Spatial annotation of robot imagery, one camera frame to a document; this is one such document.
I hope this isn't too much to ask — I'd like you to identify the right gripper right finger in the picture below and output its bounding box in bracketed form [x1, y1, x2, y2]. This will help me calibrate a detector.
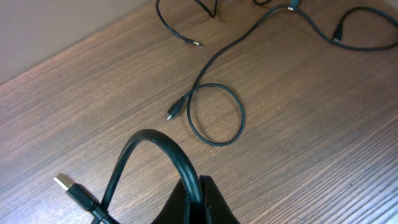
[200, 175, 239, 224]

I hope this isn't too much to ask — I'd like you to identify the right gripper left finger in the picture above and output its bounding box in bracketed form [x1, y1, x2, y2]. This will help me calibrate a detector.
[152, 179, 190, 224]

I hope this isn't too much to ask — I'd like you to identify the thick black USB cable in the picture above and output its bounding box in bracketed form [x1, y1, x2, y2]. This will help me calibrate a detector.
[53, 128, 205, 224]

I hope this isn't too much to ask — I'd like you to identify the thin black USB cable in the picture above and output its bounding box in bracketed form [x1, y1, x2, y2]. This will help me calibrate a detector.
[155, 0, 304, 47]

